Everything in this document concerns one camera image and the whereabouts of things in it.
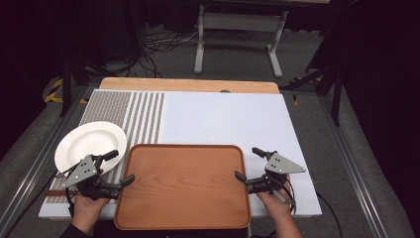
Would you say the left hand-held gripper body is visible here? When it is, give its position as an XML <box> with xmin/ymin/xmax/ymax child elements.
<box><xmin>62</xmin><ymin>154</ymin><xmax>116</xmax><ymax>201</ymax></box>

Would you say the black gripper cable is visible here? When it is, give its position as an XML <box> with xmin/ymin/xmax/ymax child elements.
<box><xmin>64</xmin><ymin>187</ymin><xmax>76</xmax><ymax>220</ymax></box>
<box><xmin>315</xmin><ymin>190</ymin><xmax>345</xmax><ymax>238</ymax></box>

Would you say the white mat with grey stripes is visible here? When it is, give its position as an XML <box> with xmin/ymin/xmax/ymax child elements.
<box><xmin>38</xmin><ymin>88</ymin><xmax>323</xmax><ymax>220</ymax></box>

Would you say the bundle of floor cables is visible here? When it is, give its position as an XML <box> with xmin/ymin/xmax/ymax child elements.
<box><xmin>142</xmin><ymin>29</ymin><xmax>200</xmax><ymax>56</ymax></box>

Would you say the black stand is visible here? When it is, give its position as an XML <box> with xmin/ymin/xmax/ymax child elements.
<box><xmin>280</xmin><ymin>60</ymin><xmax>345</xmax><ymax>127</ymax></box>
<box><xmin>58</xmin><ymin>54</ymin><xmax>117</xmax><ymax>118</ymax></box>

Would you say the grey metal stand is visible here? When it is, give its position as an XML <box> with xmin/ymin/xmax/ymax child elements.
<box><xmin>193</xmin><ymin>4</ymin><xmax>289</xmax><ymax>79</ymax></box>

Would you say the white round plate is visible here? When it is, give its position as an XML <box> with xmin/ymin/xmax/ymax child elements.
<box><xmin>53</xmin><ymin>120</ymin><xmax>129</xmax><ymax>176</ymax></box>

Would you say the person's left hand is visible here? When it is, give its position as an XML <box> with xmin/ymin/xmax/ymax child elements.
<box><xmin>72</xmin><ymin>193</ymin><xmax>112</xmax><ymax>230</ymax></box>

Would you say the brown wooden tray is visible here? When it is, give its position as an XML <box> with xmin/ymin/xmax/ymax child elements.
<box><xmin>113</xmin><ymin>143</ymin><xmax>252</xmax><ymax>231</ymax></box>

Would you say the aluminium floor rail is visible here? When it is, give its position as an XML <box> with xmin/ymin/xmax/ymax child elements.
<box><xmin>316</xmin><ymin>94</ymin><xmax>385</xmax><ymax>238</ymax></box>
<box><xmin>0</xmin><ymin>84</ymin><xmax>97</xmax><ymax>234</ymax></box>

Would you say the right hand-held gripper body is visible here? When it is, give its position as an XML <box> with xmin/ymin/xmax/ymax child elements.
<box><xmin>246</xmin><ymin>152</ymin><xmax>307</xmax><ymax>205</ymax></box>

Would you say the person's right hand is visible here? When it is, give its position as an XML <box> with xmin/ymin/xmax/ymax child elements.
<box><xmin>257</xmin><ymin>183</ymin><xmax>294</xmax><ymax>219</ymax></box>

